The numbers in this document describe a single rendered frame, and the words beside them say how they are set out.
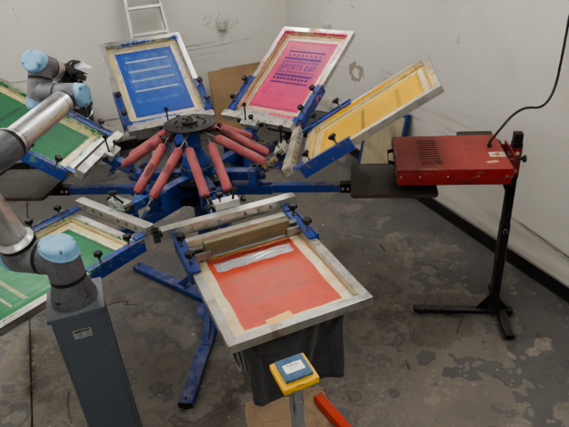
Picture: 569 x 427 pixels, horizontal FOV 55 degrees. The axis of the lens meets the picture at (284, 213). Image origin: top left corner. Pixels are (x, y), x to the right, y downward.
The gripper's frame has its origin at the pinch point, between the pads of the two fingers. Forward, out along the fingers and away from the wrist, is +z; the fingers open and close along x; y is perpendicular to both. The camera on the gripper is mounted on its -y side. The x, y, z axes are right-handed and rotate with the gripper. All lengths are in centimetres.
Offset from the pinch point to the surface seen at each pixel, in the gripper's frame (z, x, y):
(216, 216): 55, -34, 57
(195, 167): 76, -18, 33
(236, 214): 59, -30, 65
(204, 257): 31, -50, 65
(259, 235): 43, -33, 82
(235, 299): 13, -57, 87
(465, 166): 84, 35, 160
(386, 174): 114, 19, 126
